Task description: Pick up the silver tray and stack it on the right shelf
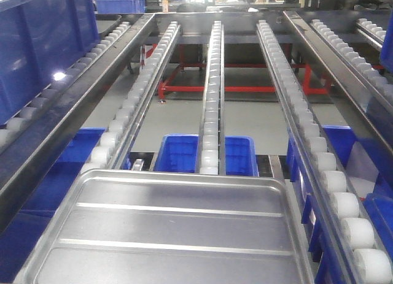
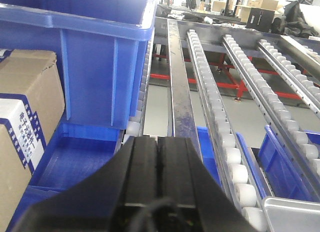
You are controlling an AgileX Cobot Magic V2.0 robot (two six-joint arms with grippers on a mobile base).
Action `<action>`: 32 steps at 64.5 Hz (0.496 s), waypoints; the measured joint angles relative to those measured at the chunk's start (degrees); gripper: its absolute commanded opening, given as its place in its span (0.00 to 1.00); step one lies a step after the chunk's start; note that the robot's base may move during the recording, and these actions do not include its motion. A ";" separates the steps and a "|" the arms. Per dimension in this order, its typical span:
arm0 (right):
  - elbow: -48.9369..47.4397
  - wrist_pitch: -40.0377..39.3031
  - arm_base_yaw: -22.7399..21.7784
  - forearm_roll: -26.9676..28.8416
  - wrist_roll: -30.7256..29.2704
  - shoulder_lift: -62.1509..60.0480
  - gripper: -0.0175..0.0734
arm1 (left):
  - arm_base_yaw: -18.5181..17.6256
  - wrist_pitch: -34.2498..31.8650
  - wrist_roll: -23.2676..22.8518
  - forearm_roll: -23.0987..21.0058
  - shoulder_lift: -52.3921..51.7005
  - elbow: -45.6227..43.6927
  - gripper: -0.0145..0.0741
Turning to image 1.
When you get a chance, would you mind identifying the silver ribbed metal tray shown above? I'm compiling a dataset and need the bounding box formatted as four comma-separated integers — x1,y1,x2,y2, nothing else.
15,170,314,283

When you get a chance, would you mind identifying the dark tray far left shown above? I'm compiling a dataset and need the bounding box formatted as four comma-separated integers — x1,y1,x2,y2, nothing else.
95,14,122,39

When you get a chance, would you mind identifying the blue bin below centre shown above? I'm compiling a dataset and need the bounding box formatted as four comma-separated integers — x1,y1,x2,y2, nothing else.
154,134,259,177

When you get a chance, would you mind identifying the blue bin below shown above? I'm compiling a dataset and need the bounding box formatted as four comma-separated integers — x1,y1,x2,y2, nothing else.
154,134,259,177
1,128,105,283
286,125,393,284

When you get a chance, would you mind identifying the centre white roller track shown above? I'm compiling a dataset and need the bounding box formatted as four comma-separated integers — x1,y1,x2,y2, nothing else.
195,21,226,175

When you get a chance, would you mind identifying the white roller track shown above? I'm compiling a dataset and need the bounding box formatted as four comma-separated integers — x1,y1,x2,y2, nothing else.
80,21,181,173
257,20,392,283
195,21,226,175

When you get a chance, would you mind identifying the left white roller track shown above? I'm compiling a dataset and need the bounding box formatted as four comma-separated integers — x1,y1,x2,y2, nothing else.
80,21,181,173

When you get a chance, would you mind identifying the orange bottle in background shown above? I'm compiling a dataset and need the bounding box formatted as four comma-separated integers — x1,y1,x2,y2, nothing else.
161,0,169,13

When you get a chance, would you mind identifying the distant blue crate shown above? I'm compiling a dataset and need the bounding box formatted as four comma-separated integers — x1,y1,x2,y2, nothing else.
95,0,145,14

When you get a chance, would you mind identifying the blue bin below right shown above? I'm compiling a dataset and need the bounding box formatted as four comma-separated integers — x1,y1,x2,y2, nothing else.
286,125,393,284

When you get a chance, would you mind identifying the large blue crate upper left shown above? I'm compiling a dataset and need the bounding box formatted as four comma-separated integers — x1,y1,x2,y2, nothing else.
1,0,99,123

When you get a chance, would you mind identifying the far left roller track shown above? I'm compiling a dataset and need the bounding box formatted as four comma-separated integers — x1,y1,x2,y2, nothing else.
1,21,130,148

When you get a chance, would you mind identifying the far right roller track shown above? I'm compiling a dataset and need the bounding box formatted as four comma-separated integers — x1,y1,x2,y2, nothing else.
311,19,392,106

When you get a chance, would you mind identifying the right white roller track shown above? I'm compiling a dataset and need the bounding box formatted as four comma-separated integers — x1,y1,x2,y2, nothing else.
257,20,392,283

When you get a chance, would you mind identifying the blue bin below left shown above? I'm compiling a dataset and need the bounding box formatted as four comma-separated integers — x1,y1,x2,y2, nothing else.
1,128,105,283

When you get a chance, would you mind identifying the red metal floor frame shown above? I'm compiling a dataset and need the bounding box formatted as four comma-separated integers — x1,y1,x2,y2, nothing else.
157,43,332,102

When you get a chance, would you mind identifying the left steel divider rail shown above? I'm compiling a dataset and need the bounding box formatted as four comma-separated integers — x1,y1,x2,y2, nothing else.
1,13,155,229

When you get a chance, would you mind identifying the steel divider rail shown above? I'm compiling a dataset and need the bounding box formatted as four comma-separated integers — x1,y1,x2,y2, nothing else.
283,11,392,155
1,13,155,229

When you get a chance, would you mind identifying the right steel divider rail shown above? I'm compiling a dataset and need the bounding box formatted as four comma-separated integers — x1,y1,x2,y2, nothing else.
283,11,392,155

